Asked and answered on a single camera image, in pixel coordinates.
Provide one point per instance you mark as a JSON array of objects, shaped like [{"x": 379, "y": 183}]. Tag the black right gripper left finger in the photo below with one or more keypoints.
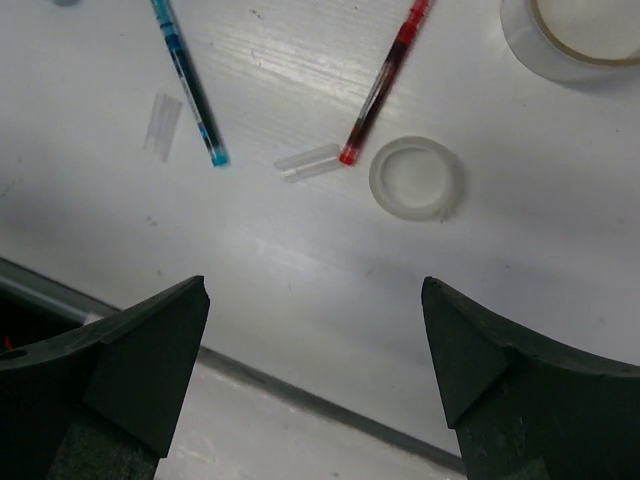
[{"x": 102, "y": 400}]

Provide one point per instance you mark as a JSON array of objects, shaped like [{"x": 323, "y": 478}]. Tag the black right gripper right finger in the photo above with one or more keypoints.
[{"x": 525, "y": 406}]

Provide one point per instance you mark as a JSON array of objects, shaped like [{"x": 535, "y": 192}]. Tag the clear blue pen cap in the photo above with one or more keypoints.
[{"x": 162, "y": 126}]

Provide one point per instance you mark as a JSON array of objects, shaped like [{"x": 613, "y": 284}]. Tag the clear red pen cap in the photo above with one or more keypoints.
[{"x": 309, "y": 164}]

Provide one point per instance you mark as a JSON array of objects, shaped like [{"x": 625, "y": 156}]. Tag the blue gel pen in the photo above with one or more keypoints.
[{"x": 187, "y": 74}]

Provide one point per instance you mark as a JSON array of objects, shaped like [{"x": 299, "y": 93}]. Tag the red gel pen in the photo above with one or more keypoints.
[{"x": 384, "y": 82}]

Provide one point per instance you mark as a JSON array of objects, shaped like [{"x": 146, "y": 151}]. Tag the small clear tape roll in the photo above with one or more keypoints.
[{"x": 417, "y": 179}]

